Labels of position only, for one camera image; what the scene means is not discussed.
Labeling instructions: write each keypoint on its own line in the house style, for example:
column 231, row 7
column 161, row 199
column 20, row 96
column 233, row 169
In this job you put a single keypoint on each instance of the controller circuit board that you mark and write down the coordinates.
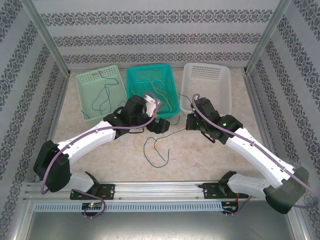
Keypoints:
column 231, row 206
column 92, row 206

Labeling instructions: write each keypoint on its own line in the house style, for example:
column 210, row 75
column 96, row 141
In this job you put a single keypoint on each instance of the aluminium left frame post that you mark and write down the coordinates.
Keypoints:
column 45, row 37

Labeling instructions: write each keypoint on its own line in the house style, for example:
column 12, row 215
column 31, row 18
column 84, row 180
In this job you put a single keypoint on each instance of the aluminium right side rail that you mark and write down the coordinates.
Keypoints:
column 257, row 112

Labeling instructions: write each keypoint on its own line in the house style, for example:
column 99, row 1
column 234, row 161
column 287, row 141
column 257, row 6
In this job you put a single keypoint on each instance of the aluminium left side rail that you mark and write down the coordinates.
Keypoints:
column 56, row 120

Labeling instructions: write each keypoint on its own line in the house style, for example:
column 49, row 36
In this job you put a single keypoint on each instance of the aluminium frame post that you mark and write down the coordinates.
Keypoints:
column 45, row 37
column 267, row 37

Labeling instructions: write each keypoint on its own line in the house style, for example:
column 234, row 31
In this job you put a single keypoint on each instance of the right controller circuit board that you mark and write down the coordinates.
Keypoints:
column 231, row 206

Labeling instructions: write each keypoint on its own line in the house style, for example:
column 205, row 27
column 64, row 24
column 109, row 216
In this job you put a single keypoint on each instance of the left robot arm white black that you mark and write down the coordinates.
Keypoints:
column 87, row 137

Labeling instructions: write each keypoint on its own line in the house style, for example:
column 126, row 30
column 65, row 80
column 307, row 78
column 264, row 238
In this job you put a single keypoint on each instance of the teal plastic basket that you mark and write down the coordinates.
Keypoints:
column 140, row 80

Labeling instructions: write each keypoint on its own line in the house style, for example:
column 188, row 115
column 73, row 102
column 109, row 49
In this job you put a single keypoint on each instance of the grey metal front panel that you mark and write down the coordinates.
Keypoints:
column 150, row 226

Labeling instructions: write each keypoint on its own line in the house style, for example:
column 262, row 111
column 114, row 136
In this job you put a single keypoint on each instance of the left controller circuit board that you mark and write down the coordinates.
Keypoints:
column 92, row 206

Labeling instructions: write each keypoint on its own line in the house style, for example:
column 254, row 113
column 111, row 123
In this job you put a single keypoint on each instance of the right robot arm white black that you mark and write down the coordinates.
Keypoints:
column 260, row 157

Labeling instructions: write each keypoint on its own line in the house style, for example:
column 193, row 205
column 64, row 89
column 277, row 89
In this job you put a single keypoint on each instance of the light green plastic basket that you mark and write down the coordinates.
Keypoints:
column 87, row 90

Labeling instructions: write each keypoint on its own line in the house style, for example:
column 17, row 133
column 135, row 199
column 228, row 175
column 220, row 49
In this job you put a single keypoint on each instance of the aluminium right frame post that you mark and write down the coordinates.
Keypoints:
column 267, row 37

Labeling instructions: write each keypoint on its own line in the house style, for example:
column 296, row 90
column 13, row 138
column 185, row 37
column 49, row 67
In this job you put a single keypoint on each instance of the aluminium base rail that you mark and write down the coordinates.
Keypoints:
column 155, row 190

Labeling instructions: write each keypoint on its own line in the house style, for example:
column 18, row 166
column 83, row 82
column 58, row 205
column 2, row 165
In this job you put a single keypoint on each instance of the white plastic basket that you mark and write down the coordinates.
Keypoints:
column 212, row 85

